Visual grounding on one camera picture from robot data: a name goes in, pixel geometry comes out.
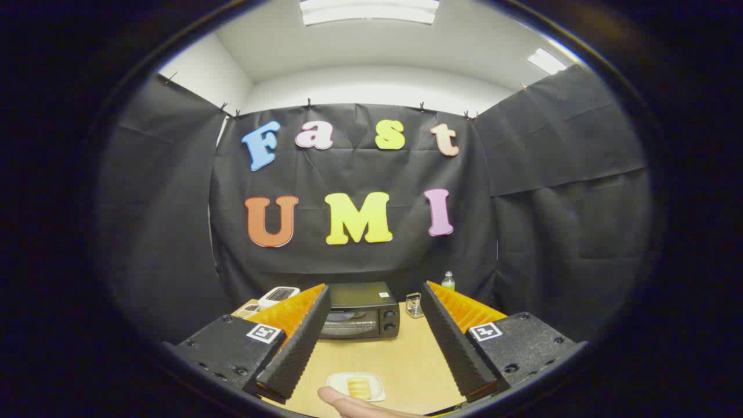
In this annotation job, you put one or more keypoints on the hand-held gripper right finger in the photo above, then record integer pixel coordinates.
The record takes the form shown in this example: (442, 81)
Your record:
(450, 342)

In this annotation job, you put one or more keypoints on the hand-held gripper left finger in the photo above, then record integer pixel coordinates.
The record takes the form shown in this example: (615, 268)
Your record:
(302, 342)

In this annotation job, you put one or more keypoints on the ridged bread roll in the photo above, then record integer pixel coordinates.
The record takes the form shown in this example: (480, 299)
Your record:
(359, 388)

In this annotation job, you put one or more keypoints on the black toaster oven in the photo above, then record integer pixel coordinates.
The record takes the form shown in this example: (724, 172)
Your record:
(360, 296)

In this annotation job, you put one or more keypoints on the white pop-up toaster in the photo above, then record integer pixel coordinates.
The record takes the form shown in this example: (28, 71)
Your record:
(278, 295)

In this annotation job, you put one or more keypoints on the white rectangular plate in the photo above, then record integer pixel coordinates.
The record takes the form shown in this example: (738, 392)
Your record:
(336, 382)

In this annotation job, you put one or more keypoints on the green label drink bottle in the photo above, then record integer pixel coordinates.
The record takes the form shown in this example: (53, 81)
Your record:
(448, 282)

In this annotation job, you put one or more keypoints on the ceiling light panel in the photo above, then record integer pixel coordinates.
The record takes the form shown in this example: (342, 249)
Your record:
(547, 61)
(368, 11)

